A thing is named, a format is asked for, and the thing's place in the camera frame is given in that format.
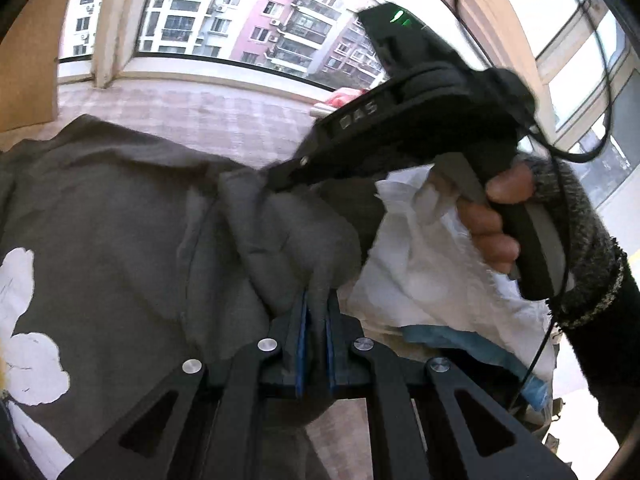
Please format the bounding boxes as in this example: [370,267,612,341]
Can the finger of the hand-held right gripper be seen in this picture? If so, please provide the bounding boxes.
[267,152,313,192]

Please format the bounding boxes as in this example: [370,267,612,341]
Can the grey daisy print shirt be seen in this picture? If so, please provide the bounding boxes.
[0,112,391,480]

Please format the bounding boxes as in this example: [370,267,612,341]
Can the person's right forearm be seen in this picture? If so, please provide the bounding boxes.
[515,155,640,451]

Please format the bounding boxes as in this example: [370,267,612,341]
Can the person's right hand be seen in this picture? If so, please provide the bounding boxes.
[456,164,537,273]

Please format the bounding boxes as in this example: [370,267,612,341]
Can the light wooden wardrobe panel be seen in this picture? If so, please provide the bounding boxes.
[0,0,63,136]

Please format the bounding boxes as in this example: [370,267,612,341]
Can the red object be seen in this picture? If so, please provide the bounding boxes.
[326,87,367,109]

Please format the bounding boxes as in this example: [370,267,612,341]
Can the black cable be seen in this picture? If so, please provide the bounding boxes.
[452,0,616,411]

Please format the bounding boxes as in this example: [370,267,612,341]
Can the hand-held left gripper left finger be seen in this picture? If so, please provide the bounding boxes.
[57,292,308,480]

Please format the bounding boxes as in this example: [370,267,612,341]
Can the white cloth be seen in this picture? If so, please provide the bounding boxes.
[347,165,558,396]

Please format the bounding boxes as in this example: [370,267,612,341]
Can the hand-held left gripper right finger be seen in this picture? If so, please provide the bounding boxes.
[325,295,576,480]

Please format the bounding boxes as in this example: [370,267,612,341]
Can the light blue cloth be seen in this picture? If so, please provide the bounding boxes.
[402,327,551,411]

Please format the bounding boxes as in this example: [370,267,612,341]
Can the apartment buildings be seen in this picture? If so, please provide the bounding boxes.
[65,0,391,91]

